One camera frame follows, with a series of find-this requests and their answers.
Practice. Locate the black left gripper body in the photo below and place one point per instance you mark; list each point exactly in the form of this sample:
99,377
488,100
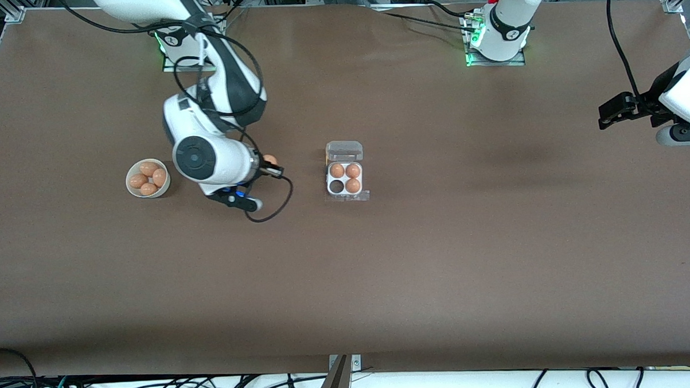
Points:
647,103

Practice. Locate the brown egg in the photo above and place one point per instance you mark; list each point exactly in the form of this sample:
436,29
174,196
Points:
337,171
353,185
353,171
138,180
270,159
148,189
149,168
159,177

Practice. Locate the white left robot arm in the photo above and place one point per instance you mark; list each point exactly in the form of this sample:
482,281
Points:
503,45

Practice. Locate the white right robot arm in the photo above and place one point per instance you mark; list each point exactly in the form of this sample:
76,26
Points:
223,158

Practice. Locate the clear plastic egg carton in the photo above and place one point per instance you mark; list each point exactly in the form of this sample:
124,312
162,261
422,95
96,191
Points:
343,150

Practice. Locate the white round bowl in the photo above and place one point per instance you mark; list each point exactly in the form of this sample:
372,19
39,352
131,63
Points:
161,192

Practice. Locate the dark metal strut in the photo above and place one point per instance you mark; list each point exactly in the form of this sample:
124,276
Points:
335,386

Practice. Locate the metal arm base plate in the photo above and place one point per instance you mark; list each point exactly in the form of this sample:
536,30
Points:
518,62
180,66

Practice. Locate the small metal bracket plate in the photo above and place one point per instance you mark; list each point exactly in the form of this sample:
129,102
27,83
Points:
356,363

